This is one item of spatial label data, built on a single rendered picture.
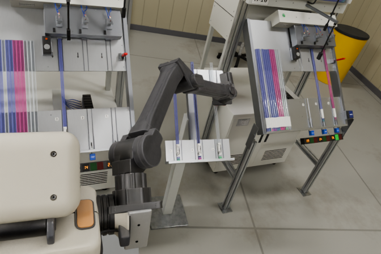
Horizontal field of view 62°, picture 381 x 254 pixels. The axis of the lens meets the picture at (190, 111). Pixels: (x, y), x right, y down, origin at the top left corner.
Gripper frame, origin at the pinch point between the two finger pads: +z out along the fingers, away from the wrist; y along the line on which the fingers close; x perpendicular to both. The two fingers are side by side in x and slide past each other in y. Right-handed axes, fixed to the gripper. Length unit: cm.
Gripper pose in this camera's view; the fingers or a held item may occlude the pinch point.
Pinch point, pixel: (215, 101)
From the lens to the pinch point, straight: 164.1
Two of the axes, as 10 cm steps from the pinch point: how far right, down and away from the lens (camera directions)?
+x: 0.8, 9.8, -1.7
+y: -9.4, 0.2, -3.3
